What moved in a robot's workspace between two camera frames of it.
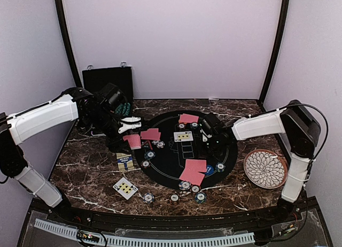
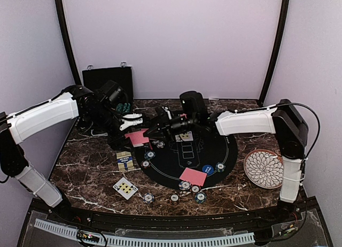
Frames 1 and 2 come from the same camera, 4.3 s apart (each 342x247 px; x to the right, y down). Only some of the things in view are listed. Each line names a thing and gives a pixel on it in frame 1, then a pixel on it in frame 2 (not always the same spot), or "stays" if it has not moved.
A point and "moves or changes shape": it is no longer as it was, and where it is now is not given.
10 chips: x=184 y=185 stays
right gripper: x=217 y=154 to x=164 y=128
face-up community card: x=182 y=136 stays
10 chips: x=159 y=144 stays
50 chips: x=149 y=154 stays
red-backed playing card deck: x=134 y=140 moves or changes shape
